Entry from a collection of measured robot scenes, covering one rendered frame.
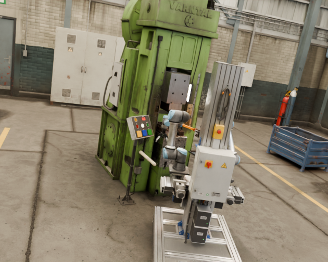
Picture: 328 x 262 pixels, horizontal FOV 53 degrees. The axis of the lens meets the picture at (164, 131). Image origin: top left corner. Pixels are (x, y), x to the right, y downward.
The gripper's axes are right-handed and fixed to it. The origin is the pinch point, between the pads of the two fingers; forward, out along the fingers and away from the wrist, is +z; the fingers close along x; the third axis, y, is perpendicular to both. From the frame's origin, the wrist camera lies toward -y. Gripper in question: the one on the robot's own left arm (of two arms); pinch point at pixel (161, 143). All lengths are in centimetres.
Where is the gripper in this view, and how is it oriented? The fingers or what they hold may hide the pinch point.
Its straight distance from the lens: 408.1
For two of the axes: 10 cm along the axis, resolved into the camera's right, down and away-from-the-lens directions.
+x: 9.9, 1.5, 0.7
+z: -1.6, 9.5, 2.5
